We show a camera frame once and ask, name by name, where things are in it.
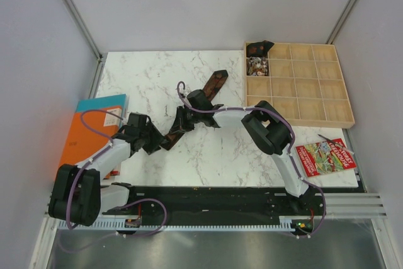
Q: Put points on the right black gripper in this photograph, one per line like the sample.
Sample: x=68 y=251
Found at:
x=180 y=124

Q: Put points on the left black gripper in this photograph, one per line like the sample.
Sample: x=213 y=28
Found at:
x=157 y=138

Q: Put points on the brown red patterned tie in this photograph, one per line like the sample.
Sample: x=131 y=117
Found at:
x=193 y=110

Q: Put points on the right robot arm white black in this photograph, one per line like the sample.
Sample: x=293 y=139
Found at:
x=270 y=132

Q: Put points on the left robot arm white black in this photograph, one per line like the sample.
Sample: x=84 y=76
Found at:
x=77 y=195

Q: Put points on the teal folder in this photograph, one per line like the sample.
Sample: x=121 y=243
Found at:
x=103 y=103

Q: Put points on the orange folder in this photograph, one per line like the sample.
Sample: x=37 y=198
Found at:
x=82 y=142

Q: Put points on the rolled colourful tie in tray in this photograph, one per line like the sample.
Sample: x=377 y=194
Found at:
x=257 y=66

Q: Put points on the rolled dark tie in tray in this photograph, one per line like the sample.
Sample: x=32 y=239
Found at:
x=259 y=49

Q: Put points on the wooden compartment tray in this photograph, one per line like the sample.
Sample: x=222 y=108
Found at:
x=305 y=85

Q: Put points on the red treehouse book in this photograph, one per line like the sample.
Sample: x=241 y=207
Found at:
x=324 y=158

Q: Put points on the pen on red book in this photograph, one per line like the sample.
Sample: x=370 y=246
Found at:
x=336 y=144

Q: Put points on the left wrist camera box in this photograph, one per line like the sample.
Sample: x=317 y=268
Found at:
x=137 y=120

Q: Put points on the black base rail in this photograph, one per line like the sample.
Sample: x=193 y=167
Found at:
x=213 y=205

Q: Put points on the white slotted cable duct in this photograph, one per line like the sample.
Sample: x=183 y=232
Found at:
x=121 y=224

